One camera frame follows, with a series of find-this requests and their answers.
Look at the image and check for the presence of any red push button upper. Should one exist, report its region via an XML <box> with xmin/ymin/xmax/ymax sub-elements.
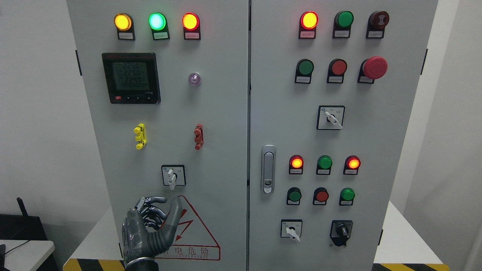
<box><xmin>326</xmin><ymin>58</ymin><xmax>347</xmax><ymax>84</ymax></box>

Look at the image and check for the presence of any green indicator middle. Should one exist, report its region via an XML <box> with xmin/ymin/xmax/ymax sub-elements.
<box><xmin>316</xmin><ymin>155</ymin><xmax>333</xmax><ymax>175</ymax></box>

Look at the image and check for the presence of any dark red buzzer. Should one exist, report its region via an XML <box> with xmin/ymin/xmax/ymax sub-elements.
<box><xmin>366</xmin><ymin>11</ymin><xmax>389</xmax><ymax>39</ymax></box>

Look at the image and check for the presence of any green push button upper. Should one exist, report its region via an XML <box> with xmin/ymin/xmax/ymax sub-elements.
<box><xmin>294</xmin><ymin>58</ymin><xmax>314</xmax><ymax>84</ymax></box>

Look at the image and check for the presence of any red lit indicator middle left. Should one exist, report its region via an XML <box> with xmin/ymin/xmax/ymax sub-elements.
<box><xmin>288</xmin><ymin>155</ymin><xmax>304</xmax><ymax>175</ymax></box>

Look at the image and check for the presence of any red push button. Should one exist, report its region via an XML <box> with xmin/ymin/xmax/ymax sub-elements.
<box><xmin>312</xmin><ymin>187</ymin><xmax>329</xmax><ymax>206</ymax></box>
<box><xmin>326</xmin><ymin>58</ymin><xmax>347</xmax><ymax>84</ymax></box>

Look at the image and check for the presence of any black digital power meter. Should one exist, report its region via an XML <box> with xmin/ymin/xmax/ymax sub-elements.
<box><xmin>102</xmin><ymin>52</ymin><xmax>161</xmax><ymax>104</ymax></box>

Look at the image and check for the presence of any grey electrical cabinet right door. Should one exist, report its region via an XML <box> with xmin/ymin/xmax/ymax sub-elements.
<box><xmin>249</xmin><ymin>0</ymin><xmax>438</xmax><ymax>271</ymax></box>

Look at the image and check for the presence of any yellow indicator light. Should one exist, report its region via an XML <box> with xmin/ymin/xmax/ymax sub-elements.
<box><xmin>114</xmin><ymin>13</ymin><xmax>136</xmax><ymax>41</ymax></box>

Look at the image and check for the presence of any white rotary selector upper right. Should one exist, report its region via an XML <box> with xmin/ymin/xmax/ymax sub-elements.
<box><xmin>316</xmin><ymin>106</ymin><xmax>345</xmax><ymax>130</ymax></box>

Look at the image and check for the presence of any white rotary selector switch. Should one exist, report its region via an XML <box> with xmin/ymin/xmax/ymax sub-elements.
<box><xmin>161</xmin><ymin>165</ymin><xmax>186</xmax><ymax>190</ymax></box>

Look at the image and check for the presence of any white rotary selector lower right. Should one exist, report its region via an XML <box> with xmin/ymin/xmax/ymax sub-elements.
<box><xmin>280</xmin><ymin>219</ymin><xmax>303</xmax><ymax>242</ymax></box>

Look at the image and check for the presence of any red triangle warning sticker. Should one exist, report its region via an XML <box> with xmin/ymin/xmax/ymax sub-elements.
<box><xmin>156</xmin><ymin>195</ymin><xmax>221</xmax><ymax>261</ymax></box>

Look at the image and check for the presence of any grey electrical cabinet left door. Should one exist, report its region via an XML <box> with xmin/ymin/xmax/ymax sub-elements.
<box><xmin>67</xmin><ymin>0</ymin><xmax>249</xmax><ymax>271</ymax></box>

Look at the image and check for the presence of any green push button lower left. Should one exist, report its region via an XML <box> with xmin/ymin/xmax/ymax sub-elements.
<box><xmin>286</xmin><ymin>187</ymin><xmax>302</xmax><ymax>205</ymax></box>

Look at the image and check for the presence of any yellow terminal clip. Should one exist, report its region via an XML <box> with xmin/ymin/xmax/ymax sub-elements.
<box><xmin>133</xmin><ymin>123</ymin><xmax>147</xmax><ymax>150</ymax></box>

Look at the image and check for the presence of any green indicator top right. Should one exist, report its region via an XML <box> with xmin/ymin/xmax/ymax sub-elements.
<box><xmin>332</xmin><ymin>11</ymin><xmax>354</xmax><ymax>38</ymax></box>

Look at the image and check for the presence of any green lit indicator light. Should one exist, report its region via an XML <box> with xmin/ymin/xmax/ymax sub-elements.
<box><xmin>148</xmin><ymin>12</ymin><xmax>170</xmax><ymax>41</ymax></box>

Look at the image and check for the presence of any red emergency stop button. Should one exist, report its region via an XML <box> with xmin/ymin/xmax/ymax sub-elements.
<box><xmin>357</xmin><ymin>56</ymin><xmax>388</xmax><ymax>84</ymax></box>

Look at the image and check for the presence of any green push button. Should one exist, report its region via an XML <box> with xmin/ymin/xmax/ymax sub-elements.
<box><xmin>286</xmin><ymin>187</ymin><xmax>302</xmax><ymax>205</ymax></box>
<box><xmin>294</xmin><ymin>58</ymin><xmax>314</xmax><ymax>84</ymax></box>
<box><xmin>339</xmin><ymin>187</ymin><xmax>356</xmax><ymax>206</ymax></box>

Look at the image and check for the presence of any black rotary knob switch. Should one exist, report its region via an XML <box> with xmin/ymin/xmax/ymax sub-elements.
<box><xmin>330</xmin><ymin>220</ymin><xmax>353</xmax><ymax>247</ymax></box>

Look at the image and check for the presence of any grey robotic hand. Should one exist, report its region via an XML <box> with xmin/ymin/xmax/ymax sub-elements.
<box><xmin>122</xmin><ymin>196</ymin><xmax>183</xmax><ymax>266</ymax></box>

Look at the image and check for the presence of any white platform with hazard stripes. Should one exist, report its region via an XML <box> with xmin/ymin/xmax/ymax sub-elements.
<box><xmin>63</xmin><ymin>203</ymin><xmax>449</xmax><ymax>271</ymax></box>

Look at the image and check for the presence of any red lit indicator middle right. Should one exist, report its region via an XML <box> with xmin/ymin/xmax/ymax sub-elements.
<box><xmin>343</xmin><ymin>155</ymin><xmax>360</xmax><ymax>175</ymax></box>

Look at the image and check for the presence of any white rotary selector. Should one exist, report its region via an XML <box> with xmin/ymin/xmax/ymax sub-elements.
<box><xmin>280</xmin><ymin>219</ymin><xmax>303</xmax><ymax>242</ymax></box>
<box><xmin>316</xmin><ymin>106</ymin><xmax>345</xmax><ymax>130</ymax></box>

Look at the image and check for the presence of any silver door latch handle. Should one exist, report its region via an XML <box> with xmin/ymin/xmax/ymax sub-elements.
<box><xmin>261</xmin><ymin>145</ymin><xmax>276</xmax><ymax>194</ymax></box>

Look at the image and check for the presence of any red lit indicator light left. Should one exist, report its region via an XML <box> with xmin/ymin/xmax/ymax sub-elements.
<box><xmin>182</xmin><ymin>12</ymin><xmax>201</xmax><ymax>40</ymax></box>

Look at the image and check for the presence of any red terminal clip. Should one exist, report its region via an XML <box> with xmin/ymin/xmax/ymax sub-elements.
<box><xmin>194</xmin><ymin>124</ymin><xmax>204</xmax><ymax>150</ymax></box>

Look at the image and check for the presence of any clear small light bulb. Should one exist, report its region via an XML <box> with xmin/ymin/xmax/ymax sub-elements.
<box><xmin>188</xmin><ymin>72</ymin><xmax>201</xmax><ymax>86</ymax></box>

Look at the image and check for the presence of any white side table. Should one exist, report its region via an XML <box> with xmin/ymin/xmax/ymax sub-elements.
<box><xmin>0</xmin><ymin>240</ymin><xmax>55</xmax><ymax>271</ymax></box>

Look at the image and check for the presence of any black device with antenna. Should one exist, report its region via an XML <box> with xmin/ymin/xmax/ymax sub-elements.
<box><xmin>0</xmin><ymin>197</ymin><xmax>48</xmax><ymax>241</ymax></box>

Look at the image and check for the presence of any grey electrical cabinet door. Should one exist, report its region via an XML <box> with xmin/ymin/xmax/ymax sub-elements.
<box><xmin>67</xmin><ymin>0</ymin><xmax>249</xmax><ymax>271</ymax></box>
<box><xmin>249</xmin><ymin>0</ymin><xmax>438</xmax><ymax>271</ymax></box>

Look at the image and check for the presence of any red lit indicator top right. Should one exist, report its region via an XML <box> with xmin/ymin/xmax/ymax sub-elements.
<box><xmin>298</xmin><ymin>11</ymin><xmax>319</xmax><ymax>39</ymax></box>

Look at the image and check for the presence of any green push button lower right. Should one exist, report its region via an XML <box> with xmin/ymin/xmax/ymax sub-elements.
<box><xmin>339</xmin><ymin>187</ymin><xmax>356</xmax><ymax>206</ymax></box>

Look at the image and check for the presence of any red push button lower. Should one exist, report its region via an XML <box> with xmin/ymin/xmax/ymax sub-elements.
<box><xmin>312</xmin><ymin>187</ymin><xmax>329</xmax><ymax>206</ymax></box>

